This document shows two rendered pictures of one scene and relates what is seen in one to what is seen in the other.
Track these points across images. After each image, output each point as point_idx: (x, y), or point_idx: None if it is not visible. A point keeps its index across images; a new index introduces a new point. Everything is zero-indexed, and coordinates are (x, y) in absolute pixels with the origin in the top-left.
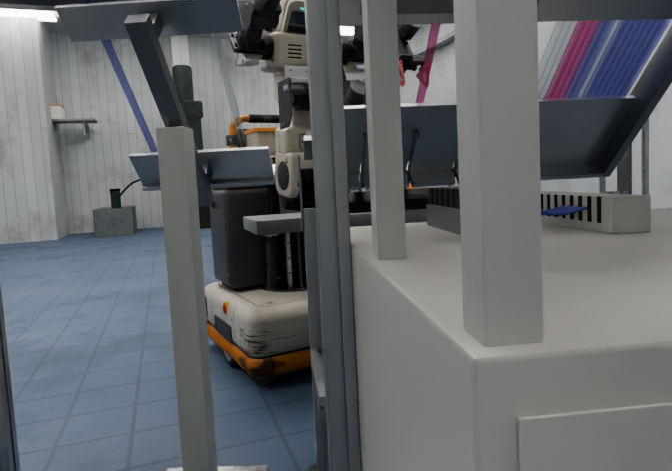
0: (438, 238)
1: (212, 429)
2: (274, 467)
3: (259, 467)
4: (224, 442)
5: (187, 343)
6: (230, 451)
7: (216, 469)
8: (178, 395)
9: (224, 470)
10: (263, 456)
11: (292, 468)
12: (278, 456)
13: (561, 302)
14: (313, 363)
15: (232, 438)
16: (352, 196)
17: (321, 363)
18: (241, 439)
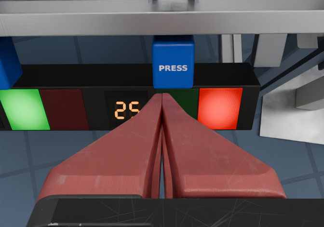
0: None
1: (322, 91)
2: (252, 136)
3: (265, 132)
4: (304, 189)
5: None
6: (295, 170)
7: (303, 101)
8: None
9: (295, 134)
10: (263, 155)
11: (237, 132)
12: (250, 153)
13: None
14: (241, 40)
15: (298, 195)
16: (197, 74)
17: (231, 51)
18: (288, 191)
